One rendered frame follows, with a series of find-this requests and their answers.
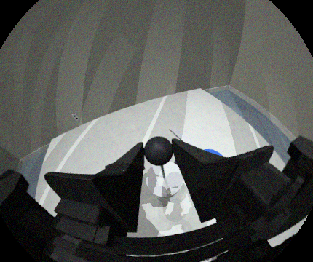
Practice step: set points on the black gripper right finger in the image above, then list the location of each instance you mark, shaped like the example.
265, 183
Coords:
209, 177

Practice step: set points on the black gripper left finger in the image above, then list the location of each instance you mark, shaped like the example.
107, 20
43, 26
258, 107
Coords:
117, 187

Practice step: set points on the glass french press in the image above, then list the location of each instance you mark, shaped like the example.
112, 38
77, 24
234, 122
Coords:
164, 178

